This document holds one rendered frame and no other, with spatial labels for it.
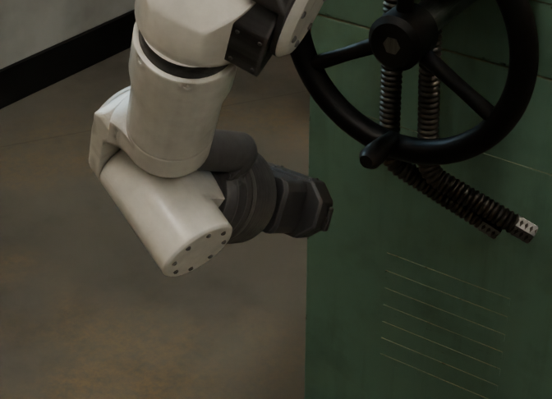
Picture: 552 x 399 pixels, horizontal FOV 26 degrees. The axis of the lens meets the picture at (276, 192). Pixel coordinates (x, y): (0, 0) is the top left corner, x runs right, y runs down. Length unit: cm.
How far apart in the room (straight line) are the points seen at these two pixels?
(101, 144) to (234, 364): 113
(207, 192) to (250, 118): 174
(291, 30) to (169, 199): 24
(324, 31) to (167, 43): 77
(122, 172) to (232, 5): 25
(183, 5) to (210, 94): 8
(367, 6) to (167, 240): 62
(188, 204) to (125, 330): 119
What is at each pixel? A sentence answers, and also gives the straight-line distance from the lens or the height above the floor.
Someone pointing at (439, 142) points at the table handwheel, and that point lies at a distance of 126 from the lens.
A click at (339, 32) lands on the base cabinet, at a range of 150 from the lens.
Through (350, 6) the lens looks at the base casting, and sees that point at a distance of 147.
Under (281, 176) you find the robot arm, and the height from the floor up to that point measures 77.
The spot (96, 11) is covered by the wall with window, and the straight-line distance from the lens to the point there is 291.
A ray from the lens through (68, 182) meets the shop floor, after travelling 250.
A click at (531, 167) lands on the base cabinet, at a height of 59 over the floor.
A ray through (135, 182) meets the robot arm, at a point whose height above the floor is 85.
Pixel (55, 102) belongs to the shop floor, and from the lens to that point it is 279.
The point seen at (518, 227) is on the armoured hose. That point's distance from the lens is 137.
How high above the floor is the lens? 136
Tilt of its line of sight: 34 degrees down
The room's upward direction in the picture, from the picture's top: straight up
